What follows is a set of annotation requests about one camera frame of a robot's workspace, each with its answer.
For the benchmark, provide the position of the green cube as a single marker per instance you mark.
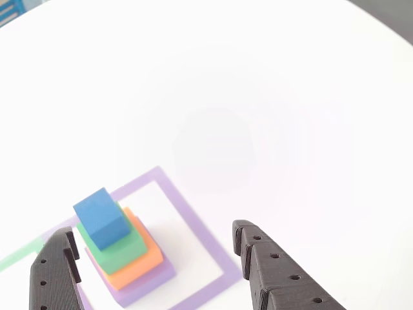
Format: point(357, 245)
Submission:
point(122, 255)

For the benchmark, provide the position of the small blue cube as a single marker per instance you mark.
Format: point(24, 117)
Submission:
point(100, 219)

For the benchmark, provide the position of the orange block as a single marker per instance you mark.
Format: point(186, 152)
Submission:
point(142, 268)

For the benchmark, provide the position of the green tape square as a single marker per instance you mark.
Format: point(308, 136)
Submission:
point(19, 255)

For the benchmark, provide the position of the purple tape square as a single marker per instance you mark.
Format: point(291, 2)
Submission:
point(200, 226)

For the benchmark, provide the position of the large purple block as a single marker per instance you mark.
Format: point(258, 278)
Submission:
point(151, 287)

